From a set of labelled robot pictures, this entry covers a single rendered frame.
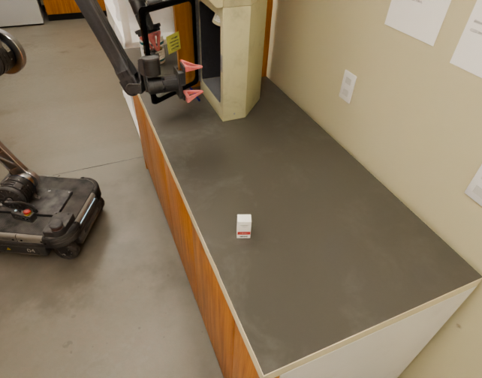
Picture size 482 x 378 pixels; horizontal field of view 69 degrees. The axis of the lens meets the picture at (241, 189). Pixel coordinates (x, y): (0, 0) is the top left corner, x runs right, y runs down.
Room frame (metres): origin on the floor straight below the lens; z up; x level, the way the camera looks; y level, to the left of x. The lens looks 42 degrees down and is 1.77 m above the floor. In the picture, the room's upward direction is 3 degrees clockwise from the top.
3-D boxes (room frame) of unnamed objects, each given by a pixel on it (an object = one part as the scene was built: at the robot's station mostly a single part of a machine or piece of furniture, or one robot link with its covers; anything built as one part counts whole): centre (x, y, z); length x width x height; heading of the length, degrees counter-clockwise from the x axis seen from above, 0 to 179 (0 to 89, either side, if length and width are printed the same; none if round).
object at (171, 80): (1.19, 0.27, 1.20); 0.07 x 0.07 x 0.10; 25
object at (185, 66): (1.23, 0.20, 1.23); 0.09 x 0.07 x 0.07; 115
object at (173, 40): (1.52, 0.32, 1.19); 0.30 x 0.01 x 0.40; 146
